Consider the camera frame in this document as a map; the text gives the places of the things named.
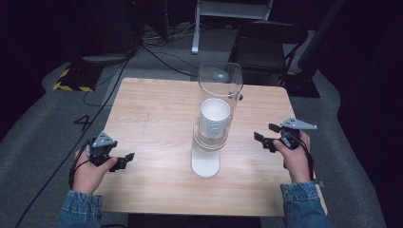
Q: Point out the person's left hand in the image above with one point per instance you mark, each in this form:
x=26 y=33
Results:
x=88 y=175

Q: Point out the dark slanted metal stand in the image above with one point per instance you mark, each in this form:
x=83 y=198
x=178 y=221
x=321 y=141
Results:
x=312 y=50

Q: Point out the black equipment box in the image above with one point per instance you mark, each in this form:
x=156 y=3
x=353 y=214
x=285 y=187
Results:
x=107 y=25

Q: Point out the black yellow striped base plate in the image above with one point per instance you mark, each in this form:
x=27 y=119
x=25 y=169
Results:
x=79 y=79

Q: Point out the grey flat base plate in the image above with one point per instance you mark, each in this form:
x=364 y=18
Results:
x=106 y=58

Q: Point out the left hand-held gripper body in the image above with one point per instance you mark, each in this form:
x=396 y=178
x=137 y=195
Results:
x=103 y=141

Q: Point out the white ribbed paper cup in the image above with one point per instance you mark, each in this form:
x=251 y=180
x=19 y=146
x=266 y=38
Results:
x=214 y=122

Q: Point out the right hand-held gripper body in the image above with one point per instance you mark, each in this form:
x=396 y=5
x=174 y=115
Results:
x=293 y=136

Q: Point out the white metal stand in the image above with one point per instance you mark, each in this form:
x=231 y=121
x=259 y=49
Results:
x=196 y=34

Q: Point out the person's right hand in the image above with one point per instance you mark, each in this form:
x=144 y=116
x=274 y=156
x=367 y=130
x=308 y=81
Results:
x=296 y=163

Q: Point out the clear cup dispenser white base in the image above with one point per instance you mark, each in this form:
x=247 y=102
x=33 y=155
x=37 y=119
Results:
x=206 y=161

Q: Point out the black folding chair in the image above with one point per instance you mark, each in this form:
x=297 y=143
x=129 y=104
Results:
x=263 y=47

